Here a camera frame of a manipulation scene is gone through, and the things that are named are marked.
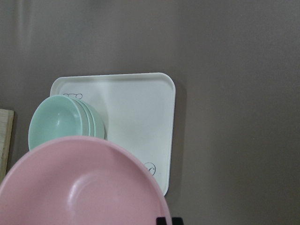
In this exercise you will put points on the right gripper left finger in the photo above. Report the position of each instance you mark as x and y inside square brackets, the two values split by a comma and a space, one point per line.
[161, 221]

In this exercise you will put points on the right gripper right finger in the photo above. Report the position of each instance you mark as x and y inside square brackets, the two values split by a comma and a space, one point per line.
[177, 221]

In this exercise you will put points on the small pink bowl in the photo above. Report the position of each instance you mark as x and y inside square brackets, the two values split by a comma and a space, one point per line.
[80, 180]

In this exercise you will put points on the bottom green bowl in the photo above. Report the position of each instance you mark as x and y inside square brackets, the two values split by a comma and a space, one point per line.
[98, 122]

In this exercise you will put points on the middle green bowl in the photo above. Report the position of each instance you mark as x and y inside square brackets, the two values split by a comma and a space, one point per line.
[89, 118]

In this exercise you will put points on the white rabbit tray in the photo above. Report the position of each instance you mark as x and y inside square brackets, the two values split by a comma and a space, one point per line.
[137, 111]

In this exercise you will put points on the wooden cutting board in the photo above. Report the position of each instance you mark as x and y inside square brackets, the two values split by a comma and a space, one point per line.
[6, 124]

